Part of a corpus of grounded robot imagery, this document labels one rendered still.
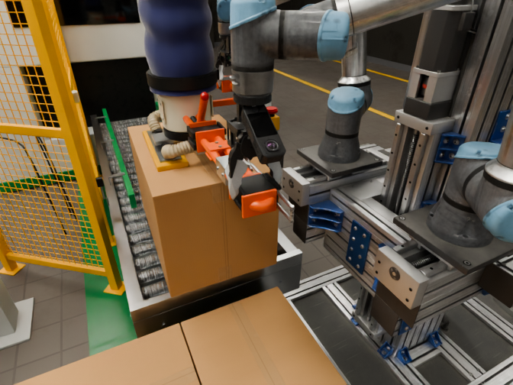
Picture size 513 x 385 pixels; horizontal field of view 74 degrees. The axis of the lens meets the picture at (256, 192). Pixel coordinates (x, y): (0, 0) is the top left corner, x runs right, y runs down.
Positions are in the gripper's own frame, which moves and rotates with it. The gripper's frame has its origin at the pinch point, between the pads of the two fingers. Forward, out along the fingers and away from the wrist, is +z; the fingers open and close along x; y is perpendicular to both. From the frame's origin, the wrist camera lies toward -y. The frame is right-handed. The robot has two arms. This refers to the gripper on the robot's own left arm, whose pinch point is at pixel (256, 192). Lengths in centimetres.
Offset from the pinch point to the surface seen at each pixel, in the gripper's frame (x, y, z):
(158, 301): 22, 36, 59
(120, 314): 42, 93, 120
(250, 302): -10, 27, 66
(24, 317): 89, 110, 119
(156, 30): 8, 52, -26
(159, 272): 19, 58, 66
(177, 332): 18, 25, 66
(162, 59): 7, 52, -18
